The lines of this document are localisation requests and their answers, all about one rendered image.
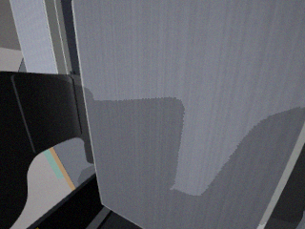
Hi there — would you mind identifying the grey perforated base plate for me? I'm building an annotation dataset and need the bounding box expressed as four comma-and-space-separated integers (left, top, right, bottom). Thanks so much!
18, 58, 305, 229

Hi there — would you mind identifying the grey well plate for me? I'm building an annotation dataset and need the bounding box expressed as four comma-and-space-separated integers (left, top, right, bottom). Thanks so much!
71, 0, 305, 229

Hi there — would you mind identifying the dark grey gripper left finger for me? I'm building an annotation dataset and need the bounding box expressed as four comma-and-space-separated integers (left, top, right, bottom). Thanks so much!
0, 71, 94, 229

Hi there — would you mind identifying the dark grey rectangular frame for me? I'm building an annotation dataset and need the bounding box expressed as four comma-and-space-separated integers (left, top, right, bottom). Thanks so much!
61, 0, 80, 74

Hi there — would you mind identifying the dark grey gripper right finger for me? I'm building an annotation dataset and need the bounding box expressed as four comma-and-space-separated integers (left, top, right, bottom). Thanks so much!
264, 143, 305, 229

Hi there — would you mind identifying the white rectangular plate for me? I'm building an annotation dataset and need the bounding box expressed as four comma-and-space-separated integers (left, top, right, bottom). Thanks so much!
10, 0, 72, 74

